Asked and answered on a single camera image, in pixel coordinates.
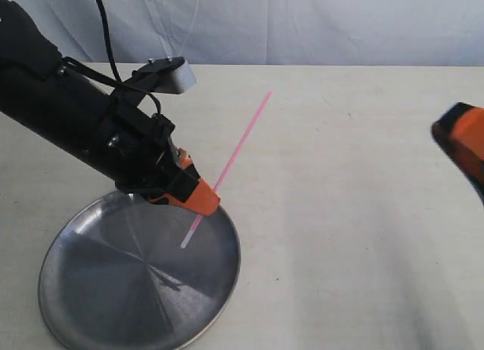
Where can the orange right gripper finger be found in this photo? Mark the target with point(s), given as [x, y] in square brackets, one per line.
[459, 134]

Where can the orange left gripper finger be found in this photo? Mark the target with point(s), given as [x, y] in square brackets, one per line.
[203, 200]
[184, 159]

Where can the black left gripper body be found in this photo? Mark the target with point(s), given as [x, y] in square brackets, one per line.
[148, 164]

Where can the pink drinking straw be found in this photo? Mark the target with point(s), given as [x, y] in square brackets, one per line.
[228, 165]

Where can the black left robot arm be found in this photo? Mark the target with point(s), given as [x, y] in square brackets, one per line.
[98, 119]

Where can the round metal plate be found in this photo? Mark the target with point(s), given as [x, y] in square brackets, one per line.
[118, 276]

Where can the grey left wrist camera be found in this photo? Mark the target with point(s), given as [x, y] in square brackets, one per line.
[171, 75]

